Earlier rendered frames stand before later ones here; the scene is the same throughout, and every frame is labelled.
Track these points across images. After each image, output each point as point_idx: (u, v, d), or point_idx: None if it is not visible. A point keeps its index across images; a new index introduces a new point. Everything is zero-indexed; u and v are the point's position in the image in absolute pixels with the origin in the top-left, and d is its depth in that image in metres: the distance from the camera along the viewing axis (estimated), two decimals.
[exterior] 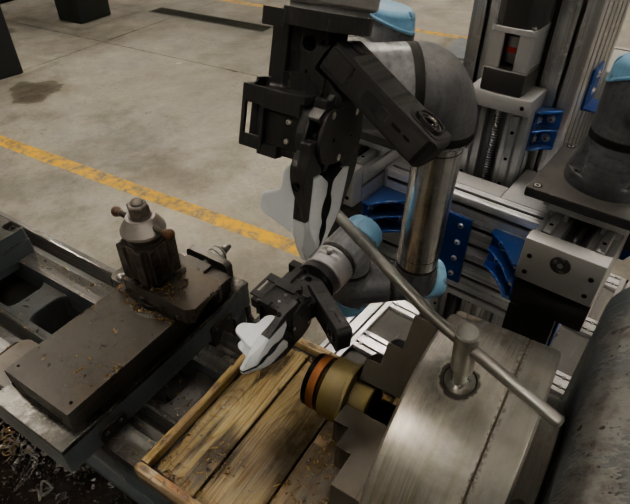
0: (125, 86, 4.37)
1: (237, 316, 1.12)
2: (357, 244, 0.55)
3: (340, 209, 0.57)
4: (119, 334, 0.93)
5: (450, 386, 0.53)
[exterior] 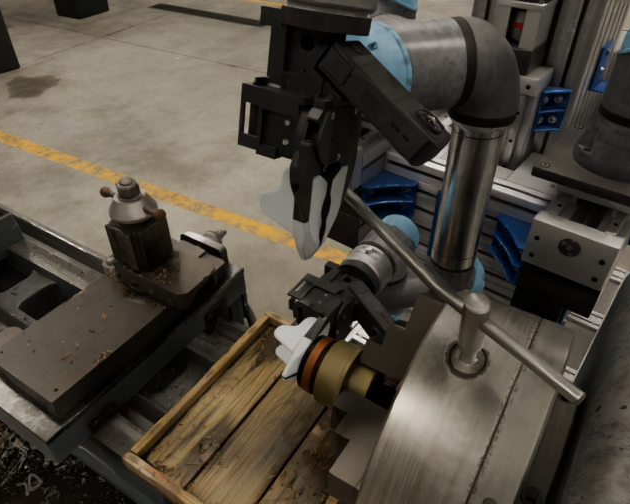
0: (123, 81, 4.33)
1: (233, 304, 1.08)
2: (357, 212, 0.51)
3: None
4: (108, 320, 0.89)
5: (457, 365, 0.49)
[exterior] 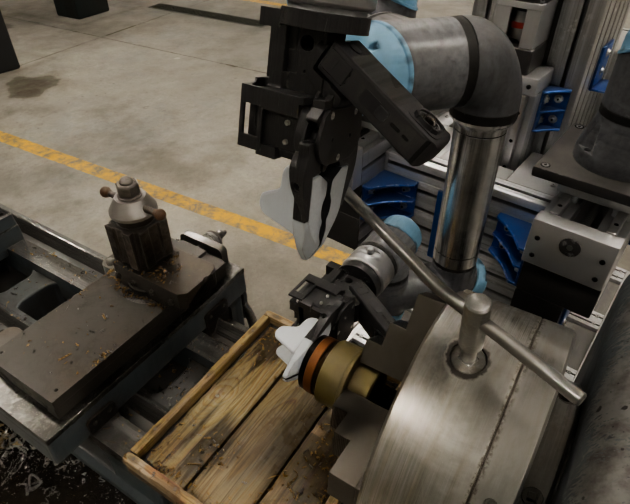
0: (123, 81, 4.33)
1: (233, 304, 1.07)
2: (357, 212, 0.51)
3: None
4: (108, 320, 0.89)
5: (458, 365, 0.49)
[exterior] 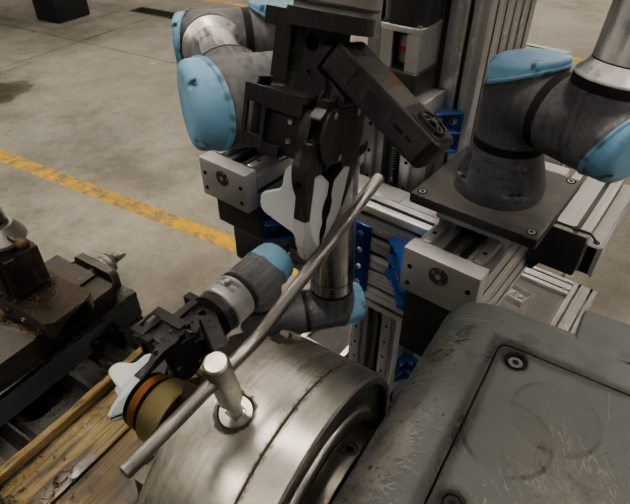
0: (96, 86, 4.32)
1: (126, 327, 1.07)
2: (321, 245, 0.49)
3: (356, 213, 0.50)
4: None
5: None
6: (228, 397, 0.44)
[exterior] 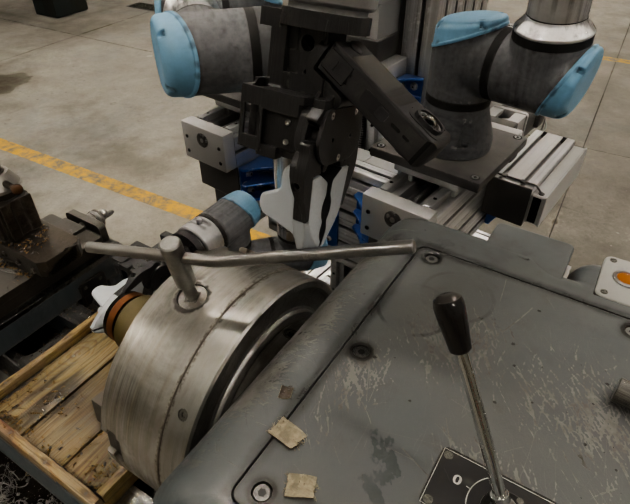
0: (93, 78, 4.41)
1: (113, 277, 1.16)
2: (316, 250, 0.48)
3: (358, 253, 0.45)
4: None
5: (197, 288, 0.58)
6: (172, 275, 0.53)
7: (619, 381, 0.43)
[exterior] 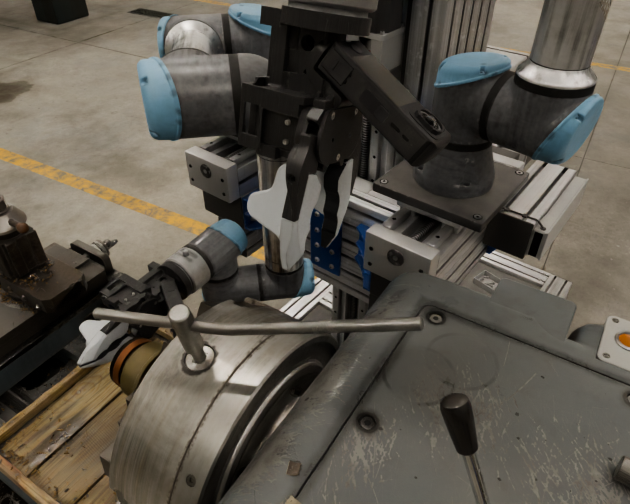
0: (94, 86, 4.41)
1: None
2: (324, 322, 0.49)
3: (367, 329, 0.46)
4: None
5: (204, 348, 0.59)
6: (180, 341, 0.54)
7: (622, 460, 0.44)
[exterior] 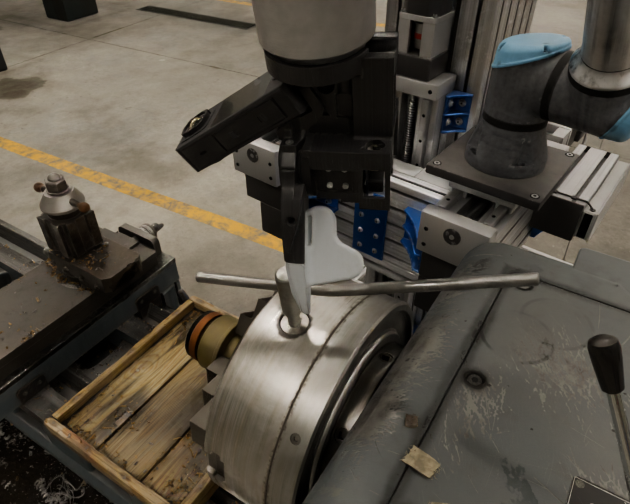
0: (107, 82, 4.42)
1: (166, 290, 1.17)
2: (434, 281, 0.50)
3: (481, 285, 0.47)
4: (41, 302, 0.99)
5: None
6: (282, 304, 0.55)
7: None
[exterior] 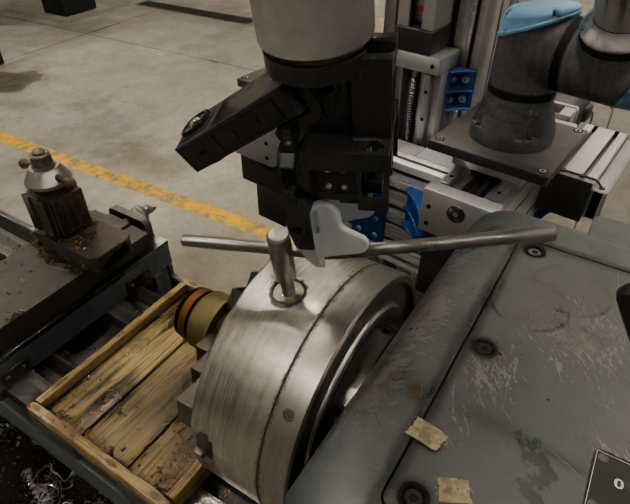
0: (105, 76, 4.38)
1: (158, 274, 1.13)
2: (440, 239, 0.46)
3: (492, 241, 0.43)
4: (26, 284, 0.95)
5: None
6: (275, 269, 0.51)
7: None
